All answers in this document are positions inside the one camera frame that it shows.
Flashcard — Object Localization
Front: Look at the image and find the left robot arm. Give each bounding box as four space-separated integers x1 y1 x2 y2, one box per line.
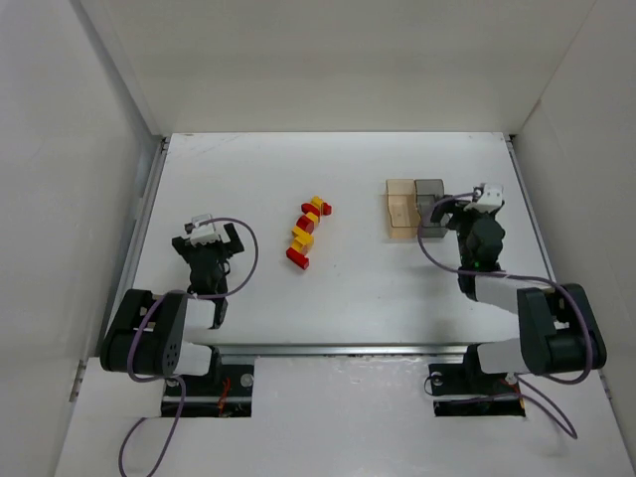
99 216 244 381

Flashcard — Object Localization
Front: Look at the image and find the orange transparent container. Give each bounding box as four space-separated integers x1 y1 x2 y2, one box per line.
386 179 420 240

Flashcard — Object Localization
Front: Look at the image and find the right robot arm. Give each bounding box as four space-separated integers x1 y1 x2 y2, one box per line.
419 189 607 395

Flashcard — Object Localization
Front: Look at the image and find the grey transparent container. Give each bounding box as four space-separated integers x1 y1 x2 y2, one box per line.
414 179 447 239

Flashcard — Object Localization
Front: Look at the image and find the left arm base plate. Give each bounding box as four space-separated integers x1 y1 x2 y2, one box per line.
181 363 254 418

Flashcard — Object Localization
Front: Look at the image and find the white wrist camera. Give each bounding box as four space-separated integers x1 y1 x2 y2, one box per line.
184 214 220 246
471 183 504 213

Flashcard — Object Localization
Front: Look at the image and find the red and yellow lego stack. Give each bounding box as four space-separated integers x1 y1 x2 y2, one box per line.
285 196 333 270

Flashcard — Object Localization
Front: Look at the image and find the aluminium rail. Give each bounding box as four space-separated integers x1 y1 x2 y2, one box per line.
218 344 467 357

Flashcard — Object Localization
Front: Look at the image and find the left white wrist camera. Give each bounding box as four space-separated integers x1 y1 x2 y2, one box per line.
184 214 220 246

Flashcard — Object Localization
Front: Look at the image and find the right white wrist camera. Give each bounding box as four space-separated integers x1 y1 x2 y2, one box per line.
471 183 504 213

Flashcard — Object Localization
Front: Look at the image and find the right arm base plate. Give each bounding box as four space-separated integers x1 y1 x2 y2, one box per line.
424 363 526 417

